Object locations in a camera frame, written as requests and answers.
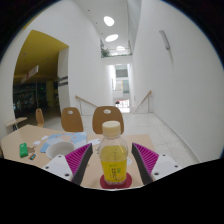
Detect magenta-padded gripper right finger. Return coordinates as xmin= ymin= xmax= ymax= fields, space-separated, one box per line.
xmin=131 ymin=142 xmax=184 ymax=185

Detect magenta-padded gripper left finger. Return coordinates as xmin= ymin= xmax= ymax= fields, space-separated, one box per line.
xmin=42 ymin=143 xmax=94 ymax=187

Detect white mug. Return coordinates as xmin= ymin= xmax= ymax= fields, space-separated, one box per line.
xmin=45 ymin=141 xmax=76 ymax=160

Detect light blue printed sheet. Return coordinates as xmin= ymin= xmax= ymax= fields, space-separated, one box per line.
xmin=40 ymin=131 xmax=88 ymax=154

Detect small green box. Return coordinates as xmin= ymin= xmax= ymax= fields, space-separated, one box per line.
xmin=19 ymin=142 xmax=30 ymax=159

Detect flat round red coaster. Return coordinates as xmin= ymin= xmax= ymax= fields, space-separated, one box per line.
xmin=99 ymin=172 xmax=133 ymax=190

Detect white paper card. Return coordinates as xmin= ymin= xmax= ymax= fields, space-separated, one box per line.
xmin=87 ymin=138 xmax=102 ymax=146

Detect wooden chair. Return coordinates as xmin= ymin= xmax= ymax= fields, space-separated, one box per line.
xmin=92 ymin=105 xmax=125 ymax=136
xmin=60 ymin=106 xmax=84 ymax=133
xmin=35 ymin=108 xmax=45 ymax=128

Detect yellow drink bottle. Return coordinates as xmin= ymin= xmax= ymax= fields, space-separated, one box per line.
xmin=97 ymin=120 xmax=129 ymax=185

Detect small wooden side table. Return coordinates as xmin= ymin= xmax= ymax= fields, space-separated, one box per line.
xmin=5 ymin=116 xmax=28 ymax=131

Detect wooden stair handrail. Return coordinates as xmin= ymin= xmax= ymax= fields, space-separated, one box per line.
xmin=74 ymin=95 xmax=99 ymax=116
xmin=132 ymin=90 xmax=153 ymax=114

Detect hanging white sign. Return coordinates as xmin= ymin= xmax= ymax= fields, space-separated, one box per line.
xmin=20 ymin=64 xmax=40 ymax=84

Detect green potted plant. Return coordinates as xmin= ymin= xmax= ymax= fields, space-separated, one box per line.
xmin=100 ymin=46 xmax=112 ymax=58

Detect round ceiling lights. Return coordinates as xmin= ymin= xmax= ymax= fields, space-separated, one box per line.
xmin=103 ymin=15 xmax=127 ymax=53

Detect dark wall sign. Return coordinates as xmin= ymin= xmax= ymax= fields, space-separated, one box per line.
xmin=57 ymin=75 xmax=69 ymax=88

